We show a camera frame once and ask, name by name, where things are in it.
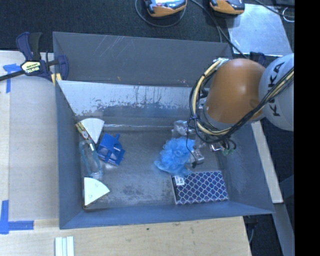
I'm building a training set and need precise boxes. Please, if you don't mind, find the plain white wedge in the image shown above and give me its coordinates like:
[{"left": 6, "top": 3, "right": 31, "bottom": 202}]
[{"left": 82, "top": 176, "right": 111, "bottom": 209}]

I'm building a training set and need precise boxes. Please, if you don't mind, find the grey metal bin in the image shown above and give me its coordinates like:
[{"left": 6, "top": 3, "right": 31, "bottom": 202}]
[{"left": 52, "top": 31, "right": 276, "bottom": 230}]

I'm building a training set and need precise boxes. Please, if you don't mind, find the white wedge with patterned side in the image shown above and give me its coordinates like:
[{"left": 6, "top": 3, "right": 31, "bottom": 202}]
[{"left": 75, "top": 117, "right": 106, "bottom": 145}]

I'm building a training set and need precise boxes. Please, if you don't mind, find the blue plastic toy block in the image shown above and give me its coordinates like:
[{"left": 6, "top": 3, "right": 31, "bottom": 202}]
[{"left": 95, "top": 132, "right": 126, "bottom": 167}]

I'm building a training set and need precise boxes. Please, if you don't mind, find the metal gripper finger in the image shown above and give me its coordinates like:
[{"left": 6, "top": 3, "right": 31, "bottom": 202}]
[
  {"left": 171, "top": 119, "right": 195, "bottom": 137},
  {"left": 190, "top": 147, "right": 205, "bottom": 169}
]

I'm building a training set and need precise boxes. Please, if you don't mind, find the blue white patterned box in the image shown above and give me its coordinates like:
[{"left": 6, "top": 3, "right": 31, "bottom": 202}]
[{"left": 170, "top": 170, "right": 230, "bottom": 206}]

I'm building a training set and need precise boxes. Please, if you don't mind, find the blue mesh bath sponge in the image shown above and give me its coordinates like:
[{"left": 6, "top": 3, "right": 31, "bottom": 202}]
[{"left": 153, "top": 136, "right": 197, "bottom": 176}]

